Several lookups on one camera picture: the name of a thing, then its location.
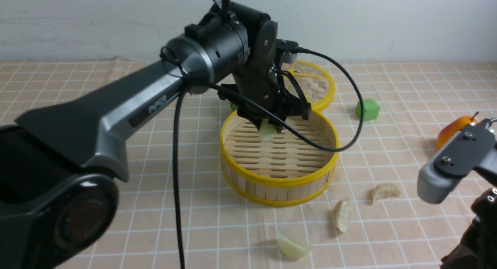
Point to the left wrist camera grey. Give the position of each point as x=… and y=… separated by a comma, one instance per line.
x=285, y=52

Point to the green foam cube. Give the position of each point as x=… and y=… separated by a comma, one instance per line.
x=370, y=110

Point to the orange red toy pear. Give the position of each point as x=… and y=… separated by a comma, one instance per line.
x=454, y=127

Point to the green toy watermelon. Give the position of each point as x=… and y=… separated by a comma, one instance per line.
x=232, y=106

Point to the bamboo steamer tray yellow rims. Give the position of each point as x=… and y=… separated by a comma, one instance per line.
x=281, y=172

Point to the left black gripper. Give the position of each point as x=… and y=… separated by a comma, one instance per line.
x=266, y=90

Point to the bamboo steamer lid yellow rim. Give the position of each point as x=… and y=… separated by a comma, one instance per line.
x=317, y=84

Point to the cream dumpling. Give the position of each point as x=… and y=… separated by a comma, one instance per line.
x=341, y=213
x=384, y=190

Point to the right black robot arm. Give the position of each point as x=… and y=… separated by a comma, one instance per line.
x=477, y=248

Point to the pink checked tablecloth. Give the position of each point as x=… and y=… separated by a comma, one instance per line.
x=225, y=231

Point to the pale green dumpling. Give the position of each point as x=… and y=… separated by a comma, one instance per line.
x=290, y=248
x=267, y=131

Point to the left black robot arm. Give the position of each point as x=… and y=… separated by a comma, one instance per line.
x=58, y=163

